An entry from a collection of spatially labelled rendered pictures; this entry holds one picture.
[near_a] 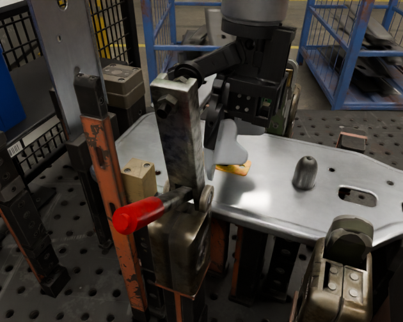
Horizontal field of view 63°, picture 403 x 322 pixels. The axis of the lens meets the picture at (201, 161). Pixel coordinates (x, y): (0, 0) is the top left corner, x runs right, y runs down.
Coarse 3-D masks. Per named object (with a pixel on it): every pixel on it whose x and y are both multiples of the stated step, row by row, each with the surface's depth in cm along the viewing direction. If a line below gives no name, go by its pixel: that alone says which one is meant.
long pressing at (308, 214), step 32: (128, 128) 62; (128, 160) 54; (160, 160) 54; (256, 160) 54; (288, 160) 54; (320, 160) 54; (352, 160) 54; (160, 192) 48; (224, 192) 48; (256, 192) 48; (288, 192) 48; (320, 192) 48; (384, 192) 48; (256, 224) 43; (288, 224) 43; (320, 224) 43; (384, 224) 43
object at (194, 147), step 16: (192, 64) 30; (160, 80) 28; (176, 80) 29; (192, 80) 28; (160, 96) 28; (176, 96) 28; (192, 96) 28; (160, 112) 27; (176, 112) 28; (192, 112) 29; (160, 128) 31; (176, 128) 30; (192, 128) 30; (176, 144) 32; (192, 144) 31; (176, 160) 34; (192, 160) 33; (176, 176) 36; (192, 176) 35
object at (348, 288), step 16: (320, 240) 33; (320, 256) 31; (368, 256) 31; (320, 272) 30; (336, 272) 30; (352, 272) 30; (368, 272) 30; (304, 288) 34; (320, 288) 29; (336, 288) 29; (352, 288) 29; (368, 288) 29; (304, 304) 30; (320, 304) 28; (336, 304) 28; (352, 304) 28; (368, 304) 28; (304, 320) 31; (320, 320) 29; (336, 320) 29; (352, 320) 28; (368, 320) 27
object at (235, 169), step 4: (248, 160) 53; (216, 164) 53; (244, 164) 53; (248, 164) 53; (216, 168) 52; (220, 168) 52; (224, 168) 52; (228, 168) 52; (232, 168) 52; (236, 168) 52; (240, 168) 52; (244, 168) 52; (248, 168) 52; (232, 172) 51; (236, 172) 51; (240, 172) 51; (244, 172) 51
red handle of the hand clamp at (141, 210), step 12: (168, 192) 34; (180, 192) 35; (192, 192) 38; (132, 204) 26; (144, 204) 27; (156, 204) 29; (168, 204) 32; (180, 204) 35; (120, 216) 25; (132, 216) 25; (144, 216) 26; (156, 216) 29; (120, 228) 25; (132, 228) 25
